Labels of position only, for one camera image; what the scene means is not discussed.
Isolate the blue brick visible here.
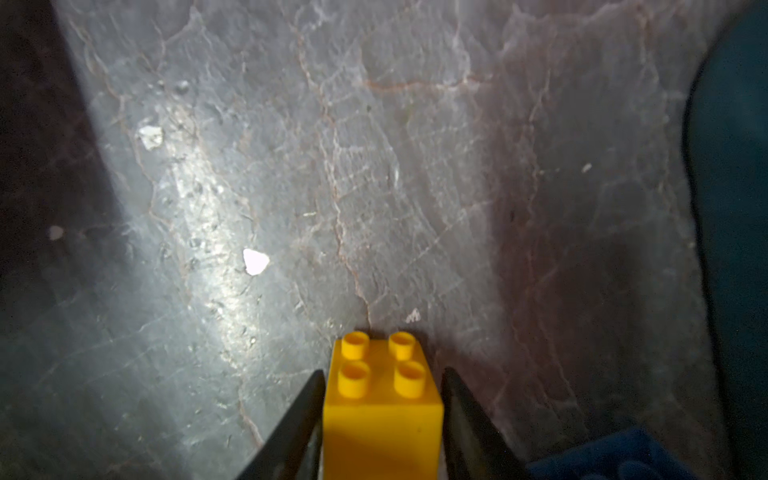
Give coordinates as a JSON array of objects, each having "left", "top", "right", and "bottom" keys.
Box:
[{"left": 527, "top": 427, "right": 696, "bottom": 480}]

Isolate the back teal bin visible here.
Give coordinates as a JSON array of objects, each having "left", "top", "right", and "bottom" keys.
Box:
[{"left": 684, "top": 1, "right": 767, "bottom": 479}]

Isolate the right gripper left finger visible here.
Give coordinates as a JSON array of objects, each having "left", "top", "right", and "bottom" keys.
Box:
[{"left": 236, "top": 370, "right": 326, "bottom": 480}]

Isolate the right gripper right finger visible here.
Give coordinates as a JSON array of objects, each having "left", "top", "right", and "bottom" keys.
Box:
[{"left": 441, "top": 367, "right": 531, "bottom": 479}]

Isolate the yellow brick bottom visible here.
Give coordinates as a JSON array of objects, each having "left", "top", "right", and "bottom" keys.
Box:
[{"left": 322, "top": 331, "right": 444, "bottom": 479}]

